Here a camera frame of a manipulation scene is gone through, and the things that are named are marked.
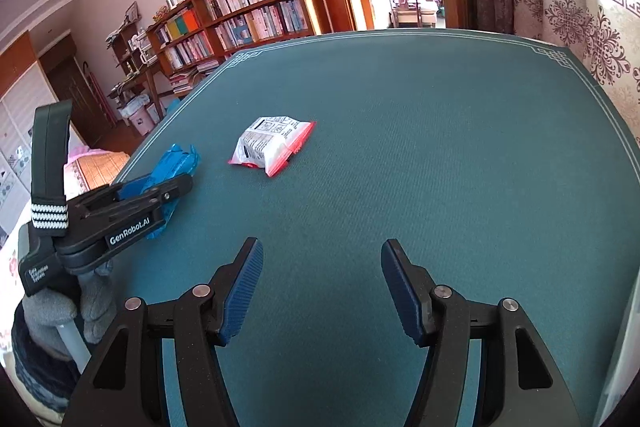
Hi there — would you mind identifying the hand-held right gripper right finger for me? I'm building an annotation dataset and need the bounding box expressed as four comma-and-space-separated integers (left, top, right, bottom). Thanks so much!
380, 239, 583, 427

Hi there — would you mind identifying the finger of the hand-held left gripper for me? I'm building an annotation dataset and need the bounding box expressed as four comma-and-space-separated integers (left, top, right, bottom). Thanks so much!
114, 173, 194, 214

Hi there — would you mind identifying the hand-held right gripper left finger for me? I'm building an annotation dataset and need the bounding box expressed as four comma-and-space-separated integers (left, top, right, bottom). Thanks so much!
60, 237, 265, 427

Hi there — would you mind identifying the blue packet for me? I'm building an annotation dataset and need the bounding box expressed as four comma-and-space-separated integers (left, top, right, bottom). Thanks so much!
142, 144, 203, 240

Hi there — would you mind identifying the stack of books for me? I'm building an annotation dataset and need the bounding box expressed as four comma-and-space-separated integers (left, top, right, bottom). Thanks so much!
170, 59, 221, 95

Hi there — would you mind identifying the person's left hand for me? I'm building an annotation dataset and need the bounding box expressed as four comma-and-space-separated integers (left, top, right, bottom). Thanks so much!
22, 261, 119, 360

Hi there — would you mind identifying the teal table mat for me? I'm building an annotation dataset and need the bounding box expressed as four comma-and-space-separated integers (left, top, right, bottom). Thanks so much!
97, 29, 640, 427

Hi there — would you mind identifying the person's left forearm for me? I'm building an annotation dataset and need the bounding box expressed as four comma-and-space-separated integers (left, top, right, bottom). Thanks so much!
10, 307, 85, 414

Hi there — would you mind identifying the pink bin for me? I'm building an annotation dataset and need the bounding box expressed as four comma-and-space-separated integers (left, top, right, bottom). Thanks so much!
127, 104, 158, 138

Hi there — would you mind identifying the red and white snack packet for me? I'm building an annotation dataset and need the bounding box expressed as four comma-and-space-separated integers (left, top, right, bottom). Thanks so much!
227, 116, 317, 178

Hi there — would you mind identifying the small wooden shelf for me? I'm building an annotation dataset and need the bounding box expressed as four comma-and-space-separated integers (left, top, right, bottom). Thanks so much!
105, 2, 168, 128

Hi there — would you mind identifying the white patterned curtain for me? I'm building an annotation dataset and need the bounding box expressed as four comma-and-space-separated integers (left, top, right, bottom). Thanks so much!
510, 0, 640, 148

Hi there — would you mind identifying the bed with pink blanket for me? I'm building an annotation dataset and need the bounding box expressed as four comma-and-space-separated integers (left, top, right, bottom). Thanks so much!
62, 146, 132, 198

